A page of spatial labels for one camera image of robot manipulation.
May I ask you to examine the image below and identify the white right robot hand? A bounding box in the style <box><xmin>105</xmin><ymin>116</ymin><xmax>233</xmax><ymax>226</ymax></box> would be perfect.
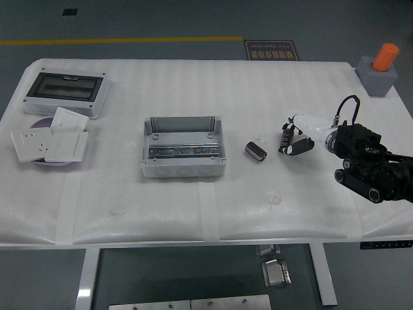
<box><xmin>277</xmin><ymin>113</ymin><xmax>336</xmax><ymax>157</ymax></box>

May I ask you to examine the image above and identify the grey open junction box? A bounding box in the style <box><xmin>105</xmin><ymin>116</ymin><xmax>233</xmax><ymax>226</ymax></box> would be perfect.
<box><xmin>139</xmin><ymin>115</ymin><xmax>227</xmax><ymax>179</ymax></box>

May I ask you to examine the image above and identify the grey box with dark window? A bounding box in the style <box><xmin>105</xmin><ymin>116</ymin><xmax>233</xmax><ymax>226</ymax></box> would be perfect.
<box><xmin>23</xmin><ymin>67</ymin><xmax>112</xmax><ymax>121</ymax></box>

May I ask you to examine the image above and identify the white foam mat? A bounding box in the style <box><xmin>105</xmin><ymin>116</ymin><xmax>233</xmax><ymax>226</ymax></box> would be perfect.
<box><xmin>0</xmin><ymin>57</ymin><xmax>413</xmax><ymax>247</ymax></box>

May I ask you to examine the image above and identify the grey block holder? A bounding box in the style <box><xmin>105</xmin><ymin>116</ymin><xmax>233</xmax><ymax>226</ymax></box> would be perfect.
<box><xmin>355</xmin><ymin>55</ymin><xmax>399</xmax><ymax>98</ymax></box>

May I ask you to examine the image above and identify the black floor sign orange text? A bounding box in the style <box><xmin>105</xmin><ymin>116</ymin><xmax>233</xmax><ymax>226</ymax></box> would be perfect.
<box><xmin>243</xmin><ymin>39</ymin><xmax>301</xmax><ymax>62</ymax></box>

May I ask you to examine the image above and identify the orange cylinder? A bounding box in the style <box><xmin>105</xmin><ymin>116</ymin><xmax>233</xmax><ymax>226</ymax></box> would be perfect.
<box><xmin>371</xmin><ymin>42</ymin><xmax>401</xmax><ymax>73</ymax></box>

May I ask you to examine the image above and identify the small silver metal block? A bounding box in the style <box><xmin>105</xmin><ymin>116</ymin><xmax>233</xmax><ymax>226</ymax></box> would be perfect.
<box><xmin>254</xmin><ymin>244</ymin><xmax>282</xmax><ymax>258</ymax></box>

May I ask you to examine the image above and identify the black table control panel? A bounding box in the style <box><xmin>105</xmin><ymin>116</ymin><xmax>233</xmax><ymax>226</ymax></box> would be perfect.
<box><xmin>359</xmin><ymin>240</ymin><xmax>413</xmax><ymax>250</ymax></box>

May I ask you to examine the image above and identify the large silver metal block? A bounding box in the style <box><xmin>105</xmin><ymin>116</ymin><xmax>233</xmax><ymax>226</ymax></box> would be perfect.
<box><xmin>260</xmin><ymin>258</ymin><xmax>293</xmax><ymax>289</ymax></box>

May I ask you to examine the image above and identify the white tape strip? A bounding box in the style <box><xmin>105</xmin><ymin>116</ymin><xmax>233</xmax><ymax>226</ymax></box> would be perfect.
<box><xmin>54</xmin><ymin>176</ymin><xmax>81</xmax><ymax>245</ymax></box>

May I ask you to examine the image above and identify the purple plate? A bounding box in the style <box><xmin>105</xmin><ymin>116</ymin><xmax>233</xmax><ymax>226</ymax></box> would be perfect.
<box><xmin>30</xmin><ymin>117</ymin><xmax>88</xmax><ymax>168</ymax></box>

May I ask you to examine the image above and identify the metal mounting rail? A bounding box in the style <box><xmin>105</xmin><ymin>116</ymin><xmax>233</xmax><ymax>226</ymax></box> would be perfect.
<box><xmin>148</xmin><ymin>141</ymin><xmax>221</xmax><ymax>160</ymax></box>

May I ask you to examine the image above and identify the grey metal base plate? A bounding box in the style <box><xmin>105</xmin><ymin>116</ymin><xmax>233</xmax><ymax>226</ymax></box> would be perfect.
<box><xmin>190</xmin><ymin>294</ymin><xmax>272</xmax><ymax>310</ymax></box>
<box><xmin>108</xmin><ymin>300</ymin><xmax>192</xmax><ymax>310</ymax></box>

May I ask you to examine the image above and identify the white wall switch panel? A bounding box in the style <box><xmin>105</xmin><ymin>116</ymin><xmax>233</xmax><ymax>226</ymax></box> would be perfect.
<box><xmin>44</xmin><ymin>130</ymin><xmax>90</xmax><ymax>163</ymax></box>
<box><xmin>50</xmin><ymin>107</ymin><xmax>90</xmax><ymax>133</ymax></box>

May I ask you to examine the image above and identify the white wall socket panel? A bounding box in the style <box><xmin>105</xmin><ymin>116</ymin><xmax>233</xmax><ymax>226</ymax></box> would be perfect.
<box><xmin>10</xmin><ymin>128</ymin><xmax>55</xmax><ymax>163</ymax></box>

